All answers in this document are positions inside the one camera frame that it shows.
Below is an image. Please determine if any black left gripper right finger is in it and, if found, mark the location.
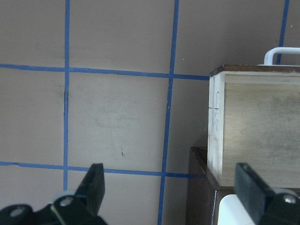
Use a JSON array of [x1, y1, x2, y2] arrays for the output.
[[235, 163, 300, 225]]

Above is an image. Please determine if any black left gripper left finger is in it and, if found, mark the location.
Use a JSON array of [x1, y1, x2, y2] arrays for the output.
[[0, 164, 107, 225]]

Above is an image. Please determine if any wooden drawer with white handle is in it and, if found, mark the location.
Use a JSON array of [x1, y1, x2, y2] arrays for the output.
[[207, 47, 300, 188]]

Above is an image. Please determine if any white foam tray box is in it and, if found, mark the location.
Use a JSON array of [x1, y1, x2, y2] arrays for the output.
[[217, 195, 254, 225]]

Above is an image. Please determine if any dark brown wooden cabinet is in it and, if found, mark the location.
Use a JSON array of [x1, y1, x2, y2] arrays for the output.
[[186, 147, 300, 225]]

